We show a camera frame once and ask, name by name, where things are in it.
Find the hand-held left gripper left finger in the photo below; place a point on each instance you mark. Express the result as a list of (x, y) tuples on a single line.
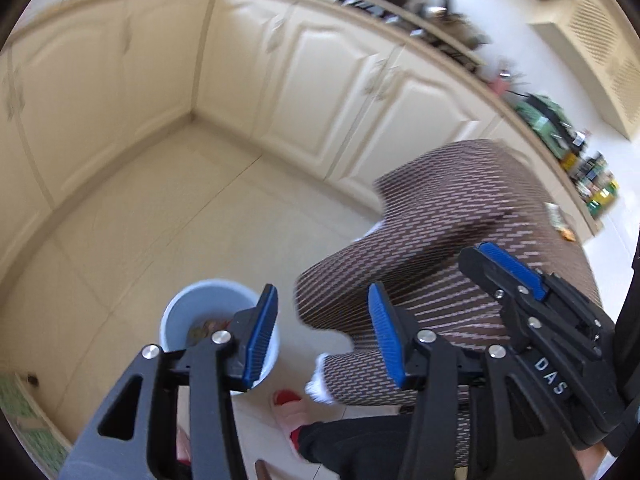
[(262, 330)]

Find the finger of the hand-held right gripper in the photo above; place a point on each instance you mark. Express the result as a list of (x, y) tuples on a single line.
[(510, 266), (575, 305)]

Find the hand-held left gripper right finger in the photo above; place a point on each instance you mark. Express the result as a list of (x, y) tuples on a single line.
[(385, 335)]

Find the pale blue plastic bucket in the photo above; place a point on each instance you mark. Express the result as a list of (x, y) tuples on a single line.
[(200, 300)]

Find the clear plastic wrapper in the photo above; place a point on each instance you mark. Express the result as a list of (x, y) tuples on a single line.
[(205, 330)]

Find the pink slipper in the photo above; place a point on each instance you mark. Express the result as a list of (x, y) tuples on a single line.
[(292, 415)]

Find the black cloth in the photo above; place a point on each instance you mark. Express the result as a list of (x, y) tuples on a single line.
[(360, 445)]

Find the group of jars and bottles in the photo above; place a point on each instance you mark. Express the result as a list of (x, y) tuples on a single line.
[(595, 180)]

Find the green packets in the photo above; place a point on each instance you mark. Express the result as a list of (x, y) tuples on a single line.
[(542, 120)]

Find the cream kitchen cabinets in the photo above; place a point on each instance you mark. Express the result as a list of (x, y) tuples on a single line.
[(320, 85), (500, 100)]

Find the green floor mat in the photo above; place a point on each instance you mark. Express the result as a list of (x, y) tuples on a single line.
[(25, 420)]

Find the black gas stove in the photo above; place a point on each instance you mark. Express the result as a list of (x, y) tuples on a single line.
[(410, 5)]

